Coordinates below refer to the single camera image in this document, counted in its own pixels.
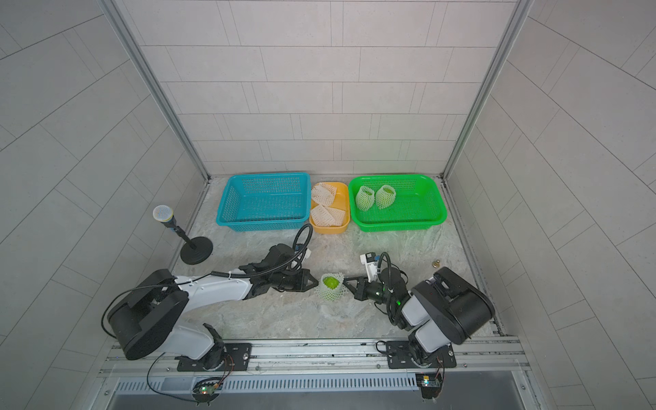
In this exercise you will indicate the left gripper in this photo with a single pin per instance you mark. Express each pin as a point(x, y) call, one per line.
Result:
point(303, 285)

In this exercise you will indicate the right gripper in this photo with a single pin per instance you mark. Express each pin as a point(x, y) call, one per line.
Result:
point(363, 288)

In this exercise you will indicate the white foam net sleeve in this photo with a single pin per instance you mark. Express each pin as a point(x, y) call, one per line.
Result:
point(385, 196)
point(331, 295)
point(365, 198)

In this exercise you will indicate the green custard apple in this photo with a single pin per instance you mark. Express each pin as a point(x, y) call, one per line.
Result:
point(331, 283)
point(365, 200)

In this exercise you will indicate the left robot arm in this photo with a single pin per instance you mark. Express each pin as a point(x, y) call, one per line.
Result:
point(147, 318)

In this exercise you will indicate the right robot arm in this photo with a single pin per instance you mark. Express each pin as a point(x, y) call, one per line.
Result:
point(439, 312)

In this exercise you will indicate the white foam nets pile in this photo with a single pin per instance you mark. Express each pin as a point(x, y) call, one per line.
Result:
point(323, 214)

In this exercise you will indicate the yellow plastic tub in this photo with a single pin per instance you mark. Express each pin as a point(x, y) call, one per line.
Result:
point(342, 202)

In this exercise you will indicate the teal plastic basket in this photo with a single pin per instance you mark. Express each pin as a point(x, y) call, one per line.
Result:
point(265, 202)

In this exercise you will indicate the green plastic basket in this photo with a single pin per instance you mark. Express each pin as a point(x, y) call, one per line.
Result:
point(418, 204)

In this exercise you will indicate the microphone on black stand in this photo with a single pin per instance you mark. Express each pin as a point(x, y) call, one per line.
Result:
point(194, 250)

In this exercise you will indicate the right circuit board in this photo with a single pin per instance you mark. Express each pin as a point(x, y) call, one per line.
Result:
point(430, 385)

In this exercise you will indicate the circuit board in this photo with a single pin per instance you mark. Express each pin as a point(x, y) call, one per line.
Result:
point(206, 390)
point(430, 385)

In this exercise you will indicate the left circuit board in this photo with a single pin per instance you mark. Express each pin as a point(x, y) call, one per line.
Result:
point(206, 390)

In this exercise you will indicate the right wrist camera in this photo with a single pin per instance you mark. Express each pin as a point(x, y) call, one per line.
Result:
point(371, 263)

